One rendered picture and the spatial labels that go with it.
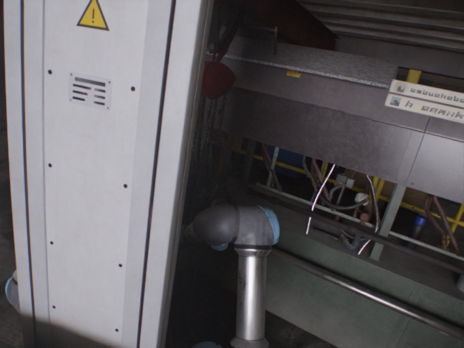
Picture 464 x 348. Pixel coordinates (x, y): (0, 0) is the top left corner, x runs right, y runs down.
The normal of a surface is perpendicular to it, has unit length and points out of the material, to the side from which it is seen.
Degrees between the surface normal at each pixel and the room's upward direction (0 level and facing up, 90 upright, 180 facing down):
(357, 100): 78
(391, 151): 90
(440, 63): 90
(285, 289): 90
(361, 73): 30
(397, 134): 90
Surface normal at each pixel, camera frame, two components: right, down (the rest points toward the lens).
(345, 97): -0.44, 0.00
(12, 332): 0.18, -0.93
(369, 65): -0.09, -0.70
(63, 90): -0.21, 0.29
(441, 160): -0.48, 0.21
